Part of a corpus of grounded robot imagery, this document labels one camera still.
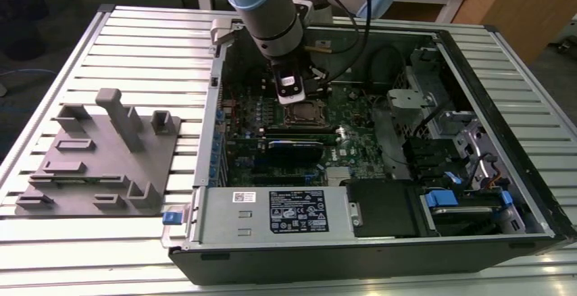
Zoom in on silver CPU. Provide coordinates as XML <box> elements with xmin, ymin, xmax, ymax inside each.
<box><xmin>291</xmin><ymin>103</ymin><xmax>323</xmax><ymax>121</ymax></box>

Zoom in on silver bracket with hole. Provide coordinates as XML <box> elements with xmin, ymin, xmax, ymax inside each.
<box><xmin>386</xmin><ymin>88</ymin><xmax>437</xmax><ymax>109</ymax></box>

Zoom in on grey parts rack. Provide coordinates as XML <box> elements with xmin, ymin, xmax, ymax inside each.
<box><xmin>12</xmin><ymin>88</ymin><xmax>183</xmax><ymax>218</ymax></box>

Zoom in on metal socket cover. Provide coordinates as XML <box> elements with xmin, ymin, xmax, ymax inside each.
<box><xmin>282</xmin><ymin>101</ymin><xmax>330</xmax><ymax>128</ymax></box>

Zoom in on green motherboard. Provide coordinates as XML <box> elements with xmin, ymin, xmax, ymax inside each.
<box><xmin>218</xmin><ymin>81</ymin><xmax>397</xmax><ymax>188</ymax></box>

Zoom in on silver chipset heatsink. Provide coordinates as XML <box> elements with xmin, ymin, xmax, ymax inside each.
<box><xmin>326</xmin><ymin>166</ymin><xmax>355</xmax><ymax>180</ymax></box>

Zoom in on black plastic cover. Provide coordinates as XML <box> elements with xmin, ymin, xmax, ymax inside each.
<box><xmin>343</xmin><ymin>179</ymin><xmax>441</xmax><ymax>239</ymax></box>

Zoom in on wooden cabinet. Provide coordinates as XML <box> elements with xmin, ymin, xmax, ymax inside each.
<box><xmin>453</xmin><ymin>0</ymin><xmax>577</xmax><ymax>66</ymax></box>

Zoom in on coloured power wires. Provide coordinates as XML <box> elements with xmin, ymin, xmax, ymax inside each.
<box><xmin>479</xmin><ymin>170</ymin><xmax>506</xmax><ymax>191</ymax></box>

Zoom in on CPU socket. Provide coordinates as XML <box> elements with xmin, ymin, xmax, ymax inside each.
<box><xmin>279</xmin><ymin>99</ymin><xmax>333</xmax><ymax>130</ymax></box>

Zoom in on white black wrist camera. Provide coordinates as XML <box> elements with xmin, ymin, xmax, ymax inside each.
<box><xmin>271</xmin><ymin>69</ymin><xmax>307</xmax><ymax>105</ymax></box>

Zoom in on hard disk in blue carrier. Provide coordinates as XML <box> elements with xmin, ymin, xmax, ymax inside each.
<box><xmin>421</xmin><ymin>189</ymin><xmax>497</xmax><ymax>237</ymax></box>

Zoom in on black PC case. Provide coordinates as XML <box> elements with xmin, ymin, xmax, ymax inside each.
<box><xmin>159</xmin><ymin>18</ymin><xmax>577</xmax><ymax>285</ymax></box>

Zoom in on black graphics card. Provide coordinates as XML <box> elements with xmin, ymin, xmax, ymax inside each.
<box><xmin>266</xmin><ymin>139</ymin><xmax>326</xmax><ymax>170</ymax></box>

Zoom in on grey power supply unit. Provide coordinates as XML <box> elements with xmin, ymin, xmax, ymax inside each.
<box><xmin>193</xmin><ymin>187</ymin><xmax>358</xmax><ymax>245</ymax></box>

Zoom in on silver metal drive cage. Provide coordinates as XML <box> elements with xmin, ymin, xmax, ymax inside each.
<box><xmin>386</xmin><ymin>47</ymin><xmax>461</xmax><ymax>141</ymax></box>

